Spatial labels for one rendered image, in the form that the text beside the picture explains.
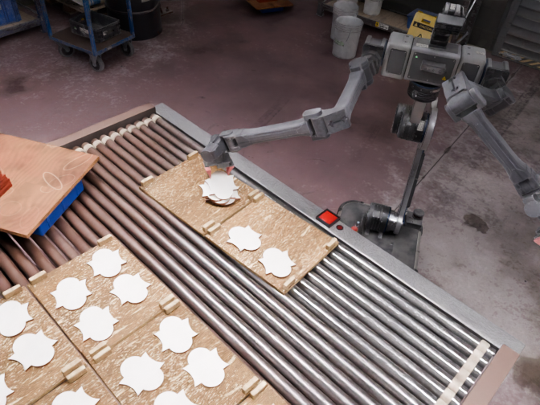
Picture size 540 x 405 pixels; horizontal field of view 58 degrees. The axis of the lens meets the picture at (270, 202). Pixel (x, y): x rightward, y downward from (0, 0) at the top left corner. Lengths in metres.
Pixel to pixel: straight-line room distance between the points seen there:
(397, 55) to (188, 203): 1.07
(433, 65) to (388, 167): 1.97
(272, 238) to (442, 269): 1.64
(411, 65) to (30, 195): 1.63
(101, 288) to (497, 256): 2.61
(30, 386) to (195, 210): 0.89
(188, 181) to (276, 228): 0.48
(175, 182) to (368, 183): 1.95
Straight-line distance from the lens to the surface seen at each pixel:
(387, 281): 1.93
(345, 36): 5.43
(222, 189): 2.06
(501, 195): 4.11
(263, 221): 2.02
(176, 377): 1.61
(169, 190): 2.16
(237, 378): 1.60
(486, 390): 1.76
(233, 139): 1.92
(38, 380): 1.70
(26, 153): 2.34
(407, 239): 3.09
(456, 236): 3.60
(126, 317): 1.75
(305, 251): 1.92
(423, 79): 2.21
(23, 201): 2.09
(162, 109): 2.74
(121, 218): 2.10
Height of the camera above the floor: 2.36
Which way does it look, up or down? 43 degrees down
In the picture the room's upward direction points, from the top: 5 degrees clockwise
